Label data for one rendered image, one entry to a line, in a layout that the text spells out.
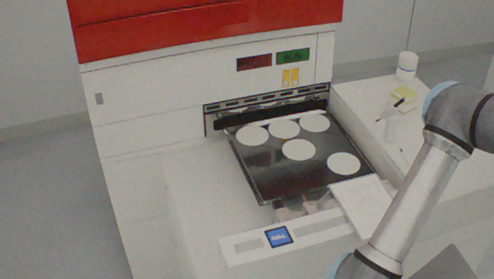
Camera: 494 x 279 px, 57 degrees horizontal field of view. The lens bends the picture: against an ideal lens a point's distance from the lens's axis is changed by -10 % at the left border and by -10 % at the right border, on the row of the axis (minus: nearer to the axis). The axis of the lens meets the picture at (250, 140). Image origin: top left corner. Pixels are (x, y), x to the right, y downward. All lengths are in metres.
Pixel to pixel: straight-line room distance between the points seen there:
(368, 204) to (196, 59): 0.66
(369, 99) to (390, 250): 0.79
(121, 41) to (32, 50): 1.75
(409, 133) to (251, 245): 0.65
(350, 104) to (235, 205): 0.51
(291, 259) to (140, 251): 0.92
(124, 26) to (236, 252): 0.66
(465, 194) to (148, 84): 0.98
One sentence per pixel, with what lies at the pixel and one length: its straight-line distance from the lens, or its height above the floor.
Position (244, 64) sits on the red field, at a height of 1.10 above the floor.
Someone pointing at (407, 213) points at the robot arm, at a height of 1.18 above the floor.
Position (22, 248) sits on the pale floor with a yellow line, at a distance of 2.65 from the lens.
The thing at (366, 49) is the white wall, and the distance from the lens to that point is 3.72.
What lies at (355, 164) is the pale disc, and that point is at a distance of 1.50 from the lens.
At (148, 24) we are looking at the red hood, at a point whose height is 1.31.
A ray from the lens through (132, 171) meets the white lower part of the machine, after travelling 1.70.
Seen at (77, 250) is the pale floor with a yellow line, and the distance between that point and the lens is 2.54.
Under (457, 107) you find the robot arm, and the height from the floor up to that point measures 1.36.
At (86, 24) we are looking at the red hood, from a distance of 1.36.
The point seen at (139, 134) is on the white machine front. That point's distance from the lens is 1.61.
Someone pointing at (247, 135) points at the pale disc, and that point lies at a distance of 1.58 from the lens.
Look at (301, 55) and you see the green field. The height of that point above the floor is 1.10.
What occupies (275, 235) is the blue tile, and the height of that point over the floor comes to 0.96.
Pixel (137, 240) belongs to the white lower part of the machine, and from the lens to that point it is 1.94.
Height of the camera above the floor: 1.87
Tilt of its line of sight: 38 degrees down
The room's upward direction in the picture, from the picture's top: straight up
